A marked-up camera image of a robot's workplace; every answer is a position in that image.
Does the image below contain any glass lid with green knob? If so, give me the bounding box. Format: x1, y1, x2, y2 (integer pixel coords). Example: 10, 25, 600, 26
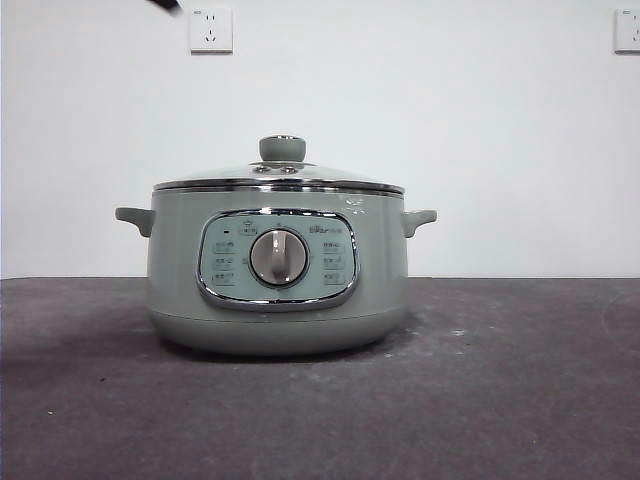
152, 134, 405, 194

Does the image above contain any pale green electric cooking pot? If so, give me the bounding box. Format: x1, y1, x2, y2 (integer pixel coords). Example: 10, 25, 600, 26
114, 187, 438, 357

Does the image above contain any white wall socket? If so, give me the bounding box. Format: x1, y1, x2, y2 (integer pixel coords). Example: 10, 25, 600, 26
613, 8, 640, 55
188, 6, 234, 56

